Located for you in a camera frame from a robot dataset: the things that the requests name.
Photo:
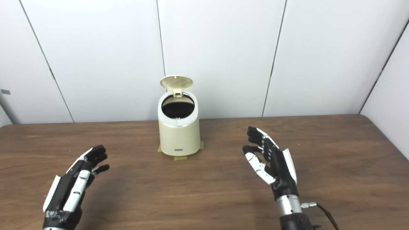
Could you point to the cream-colored bin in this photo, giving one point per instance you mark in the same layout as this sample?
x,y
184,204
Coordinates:
x,y
179,137

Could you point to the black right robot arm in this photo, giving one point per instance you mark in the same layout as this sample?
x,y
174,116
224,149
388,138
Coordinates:
x,y
290,210

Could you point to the cream round bin lid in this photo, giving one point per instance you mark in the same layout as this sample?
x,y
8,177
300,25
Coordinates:
x,y
176,82

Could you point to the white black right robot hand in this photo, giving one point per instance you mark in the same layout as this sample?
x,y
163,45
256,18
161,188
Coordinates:
x,y
281,172

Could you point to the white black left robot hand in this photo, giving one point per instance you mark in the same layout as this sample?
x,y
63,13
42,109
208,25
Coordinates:
x,y
64,195

